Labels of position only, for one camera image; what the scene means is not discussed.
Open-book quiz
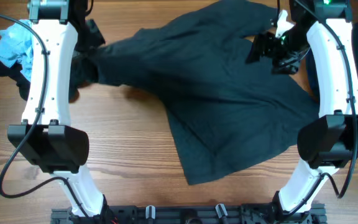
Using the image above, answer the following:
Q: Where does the dark green t-shirt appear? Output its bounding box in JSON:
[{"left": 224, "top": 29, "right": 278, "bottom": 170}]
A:
[{"left": 70, "top": 1, "right": 319, "bottom": 185}]

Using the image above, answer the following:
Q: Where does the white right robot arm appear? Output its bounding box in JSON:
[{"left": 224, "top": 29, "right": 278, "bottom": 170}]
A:
[{"left": 247, "top": 0, "right": 358, "bottom": 222}]

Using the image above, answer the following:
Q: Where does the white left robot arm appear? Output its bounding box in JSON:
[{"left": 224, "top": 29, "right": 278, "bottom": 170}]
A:
[{"left": 7, "top": 1, "right": 107, "bottom": 223}]

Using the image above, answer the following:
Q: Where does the light blue crumpled garment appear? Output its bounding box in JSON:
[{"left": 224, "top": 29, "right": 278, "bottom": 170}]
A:
[{"left": 0, "top": 23, "right": 34, "bottom": 81}]

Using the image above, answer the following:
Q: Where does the black garment with logo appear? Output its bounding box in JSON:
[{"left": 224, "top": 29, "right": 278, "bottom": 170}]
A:
[{"left": 0, "top": 61, "right": 30, "bottom": 101}]

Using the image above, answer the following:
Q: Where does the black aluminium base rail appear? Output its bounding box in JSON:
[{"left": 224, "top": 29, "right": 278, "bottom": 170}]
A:
[{"left": 50, "top": 203, "right": 328, "bottom": 224}]

